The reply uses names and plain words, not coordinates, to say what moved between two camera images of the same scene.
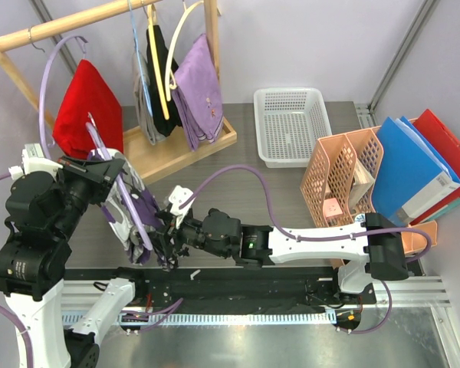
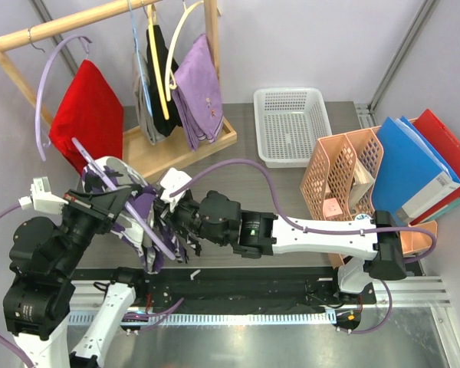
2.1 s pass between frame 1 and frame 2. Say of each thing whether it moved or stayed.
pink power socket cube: stayed
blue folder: stayed
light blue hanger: stayed
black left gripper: moved
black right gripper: moved
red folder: stayed
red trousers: stayed
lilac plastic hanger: moved
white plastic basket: stayed
